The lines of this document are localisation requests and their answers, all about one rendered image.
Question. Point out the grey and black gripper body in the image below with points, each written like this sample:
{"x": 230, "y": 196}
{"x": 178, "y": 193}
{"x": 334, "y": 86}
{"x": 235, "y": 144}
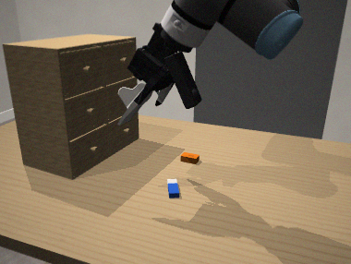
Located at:
{"x": 148, "y": 61}

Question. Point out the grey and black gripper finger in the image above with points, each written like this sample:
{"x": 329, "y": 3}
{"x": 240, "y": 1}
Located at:
{"x": 162, "y": 94}
{"x": 133, "y": 99}

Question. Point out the dark brown chest of drawers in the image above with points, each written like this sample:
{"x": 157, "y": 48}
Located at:
{"x": 37, "y": 90}

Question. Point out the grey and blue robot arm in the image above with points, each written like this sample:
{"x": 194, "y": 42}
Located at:
{"x": 267, "y": 26}

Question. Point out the white and blue eraser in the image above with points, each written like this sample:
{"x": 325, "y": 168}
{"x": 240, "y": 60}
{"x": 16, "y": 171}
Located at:
{"x": 172, "y": 188}

